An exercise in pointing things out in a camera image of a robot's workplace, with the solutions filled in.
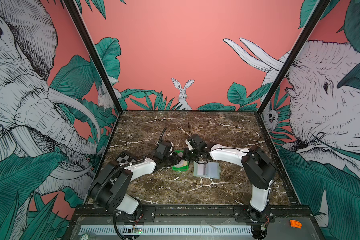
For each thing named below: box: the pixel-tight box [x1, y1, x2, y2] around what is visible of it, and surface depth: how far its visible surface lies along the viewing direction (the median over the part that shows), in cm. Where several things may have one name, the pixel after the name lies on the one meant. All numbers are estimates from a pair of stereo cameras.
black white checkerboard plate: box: [116, 152, 137, 165], surface depth 92 cm
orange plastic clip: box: [289, 219, 302, 229], surface depth 72 cm
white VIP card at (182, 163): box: [174, 159, 188, 168], surface depth 90 cm
